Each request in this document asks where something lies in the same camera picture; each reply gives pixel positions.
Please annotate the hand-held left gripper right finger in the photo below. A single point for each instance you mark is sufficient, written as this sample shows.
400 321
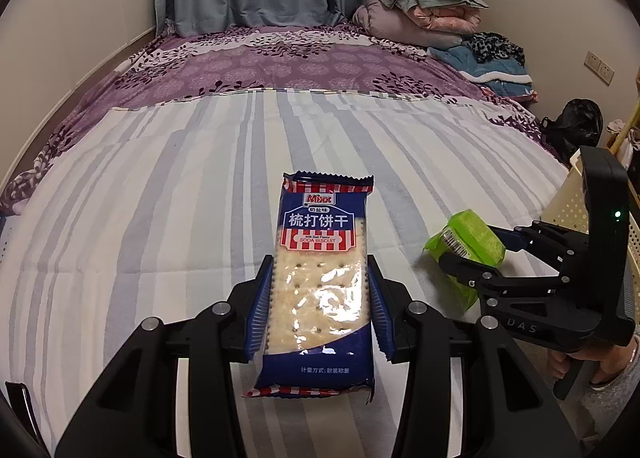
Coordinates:
382 313

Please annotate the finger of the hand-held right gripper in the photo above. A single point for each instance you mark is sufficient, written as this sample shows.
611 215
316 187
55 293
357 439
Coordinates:
465 270
510 239

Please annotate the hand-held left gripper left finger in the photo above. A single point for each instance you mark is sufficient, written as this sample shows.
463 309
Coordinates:
260 308

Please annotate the small green snack packet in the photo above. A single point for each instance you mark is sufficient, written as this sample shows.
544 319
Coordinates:
475 233

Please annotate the blue soda biscuit packet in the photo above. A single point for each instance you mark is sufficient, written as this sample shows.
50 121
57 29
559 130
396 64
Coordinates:
317 288

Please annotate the cream perforated plastic basket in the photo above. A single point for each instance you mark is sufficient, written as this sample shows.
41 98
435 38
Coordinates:
562 208

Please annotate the person's right hand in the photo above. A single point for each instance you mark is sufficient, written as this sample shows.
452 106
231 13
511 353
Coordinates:
612 363

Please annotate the black bag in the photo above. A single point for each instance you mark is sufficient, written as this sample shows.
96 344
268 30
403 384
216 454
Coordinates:
575 126

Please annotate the yellow hoop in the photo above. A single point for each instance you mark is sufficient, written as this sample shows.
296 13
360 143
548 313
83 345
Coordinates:
611 137

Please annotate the striped blanket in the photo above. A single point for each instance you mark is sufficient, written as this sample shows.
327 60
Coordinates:
150 213

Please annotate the pink cloth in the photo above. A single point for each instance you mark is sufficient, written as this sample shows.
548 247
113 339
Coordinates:
616 127

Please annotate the blue fleece blanket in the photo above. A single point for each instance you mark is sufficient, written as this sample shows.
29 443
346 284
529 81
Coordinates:
470 64

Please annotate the leopard print cloth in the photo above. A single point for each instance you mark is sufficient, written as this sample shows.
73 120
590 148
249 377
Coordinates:
495 46

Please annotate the pink quilt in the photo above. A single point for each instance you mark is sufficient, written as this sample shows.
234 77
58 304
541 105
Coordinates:
450 19

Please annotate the purple floral bedsheet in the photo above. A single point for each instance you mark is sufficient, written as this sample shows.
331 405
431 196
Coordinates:
300 58

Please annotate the beige wall outlet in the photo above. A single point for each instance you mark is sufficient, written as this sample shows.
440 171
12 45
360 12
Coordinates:
593 61
606 74

